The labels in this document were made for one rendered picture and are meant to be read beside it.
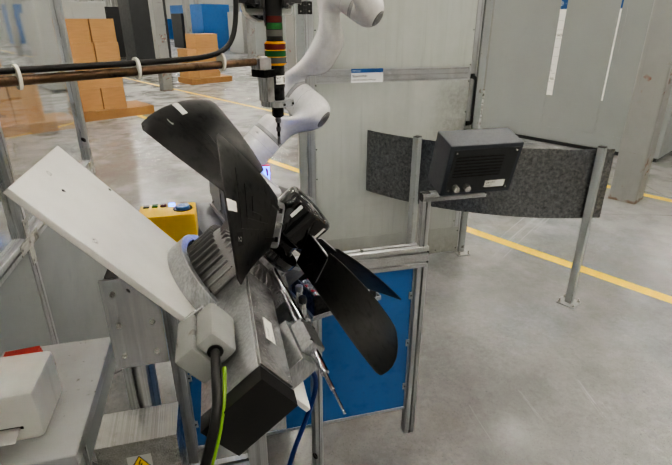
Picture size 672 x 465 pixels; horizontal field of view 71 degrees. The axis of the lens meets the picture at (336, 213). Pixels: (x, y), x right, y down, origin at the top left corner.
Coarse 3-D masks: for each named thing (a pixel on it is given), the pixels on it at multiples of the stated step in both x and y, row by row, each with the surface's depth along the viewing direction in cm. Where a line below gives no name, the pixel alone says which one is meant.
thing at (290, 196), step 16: (288, 192) 98; (288, 208) 96; (304, 208) 95; (288, 224) 95; (304, 224) 96; (320, 224) 97; (288, 240) 96; (304, 240) 97; (272, 256) 95; (288, 256) 100
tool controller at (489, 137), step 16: (496, 128) 159; (448, 144) 149; (464, 144) 149; (480, 144) 149; (496, 144) 151; (512, 144) 152; (432, 160) 161; (448, 160) 150; (464, 160) 151; (480, 160) 152; (496, 160) 154; (512, 160) 156; (432, 176) 162; (448, 176) 154; (464, 176) 155; (480, 176) 157; (496, 176) 158; (512, 176) 161; (448, 192) 158; (464, 192) 160; (480, 192) 162
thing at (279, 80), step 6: (276, 66) 96; (282, 66) 97; (276, 72) 97; (282, 72) 97; (276, 78) 97; (282, 78) 98; (276, 84) 97; (282, 84) 98; (276, 90) 98; (282, 90) 99; (276, 96) 98; (282, 96) 99; (276, 108) 100; (282, 108) 100; (276, 114) 100; (282, 114) 101
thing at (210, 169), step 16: (160, 112) 95; (176, 112) 98; (192, 112) 101; (208, 112) 103; (144, 128) 91; (160, 128) 93; (176, 128) 95; (192, 128) 98; (208, 128) 100; (224, 128) 103; (176, 144) 94; (192, 144) 96; (208, 144) 98; (240, 144) 103; (192, 160) 94; (208, 160) 96; (256, 160) 103; (208, 176) 95
